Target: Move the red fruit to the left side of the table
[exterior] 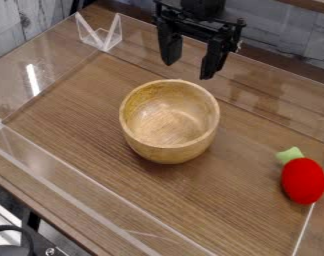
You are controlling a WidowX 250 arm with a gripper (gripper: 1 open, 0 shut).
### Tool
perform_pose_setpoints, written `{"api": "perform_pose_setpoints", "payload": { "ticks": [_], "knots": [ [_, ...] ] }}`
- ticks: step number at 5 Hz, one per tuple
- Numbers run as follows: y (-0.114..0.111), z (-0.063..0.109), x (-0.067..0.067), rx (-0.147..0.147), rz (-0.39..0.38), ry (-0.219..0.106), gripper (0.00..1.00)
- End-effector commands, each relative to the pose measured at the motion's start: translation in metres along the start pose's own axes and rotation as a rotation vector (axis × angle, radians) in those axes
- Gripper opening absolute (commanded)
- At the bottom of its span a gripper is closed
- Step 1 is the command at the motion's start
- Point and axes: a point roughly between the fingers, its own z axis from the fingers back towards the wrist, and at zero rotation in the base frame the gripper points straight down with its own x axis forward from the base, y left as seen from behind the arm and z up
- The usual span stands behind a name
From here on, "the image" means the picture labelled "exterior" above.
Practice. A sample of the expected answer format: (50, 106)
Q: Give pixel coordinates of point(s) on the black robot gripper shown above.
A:
(203, 20)

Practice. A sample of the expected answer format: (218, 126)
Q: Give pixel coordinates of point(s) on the red plush fruit green stem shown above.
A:
(301, 176)

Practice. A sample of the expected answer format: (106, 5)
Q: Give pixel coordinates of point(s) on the light wooden bowl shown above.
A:
(168, 118)

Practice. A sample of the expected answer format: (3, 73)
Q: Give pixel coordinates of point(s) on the clear acrylic tray walls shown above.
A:
(122, 205)

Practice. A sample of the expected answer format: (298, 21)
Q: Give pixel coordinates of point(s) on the black metal table frame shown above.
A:
(50, 242)

